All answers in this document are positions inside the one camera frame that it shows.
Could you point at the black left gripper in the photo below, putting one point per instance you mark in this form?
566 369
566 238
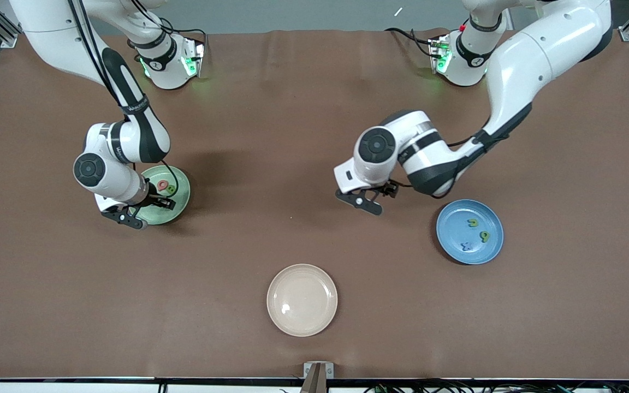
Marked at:
386 189

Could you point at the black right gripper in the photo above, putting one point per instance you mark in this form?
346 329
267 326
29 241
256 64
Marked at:
154 200

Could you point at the pink foam letter Q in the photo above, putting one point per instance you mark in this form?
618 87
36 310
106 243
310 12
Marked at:
159 184

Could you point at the blue foam letter x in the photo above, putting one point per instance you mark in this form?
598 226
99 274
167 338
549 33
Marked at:
466 246

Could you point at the green foam letter q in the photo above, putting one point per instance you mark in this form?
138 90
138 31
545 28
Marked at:
485 238

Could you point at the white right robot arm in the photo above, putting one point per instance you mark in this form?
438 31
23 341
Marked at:
112 180

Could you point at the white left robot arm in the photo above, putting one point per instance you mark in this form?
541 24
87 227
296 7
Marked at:
533 54

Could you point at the light green plate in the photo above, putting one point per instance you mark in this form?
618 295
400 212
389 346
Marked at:
182 180

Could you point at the blue plate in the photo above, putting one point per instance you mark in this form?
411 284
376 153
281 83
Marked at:
456 229

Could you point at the brown table cover sheet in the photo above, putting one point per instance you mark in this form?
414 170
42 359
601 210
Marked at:
314 136

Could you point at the beige plate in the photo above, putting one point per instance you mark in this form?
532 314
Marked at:
302 300

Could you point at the grey metal bracket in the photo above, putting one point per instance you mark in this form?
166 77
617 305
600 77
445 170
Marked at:
308 371

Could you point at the white table front rail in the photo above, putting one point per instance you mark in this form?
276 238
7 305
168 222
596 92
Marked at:
74 388

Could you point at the tan camera mast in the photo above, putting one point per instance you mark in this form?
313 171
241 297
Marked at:
314 383

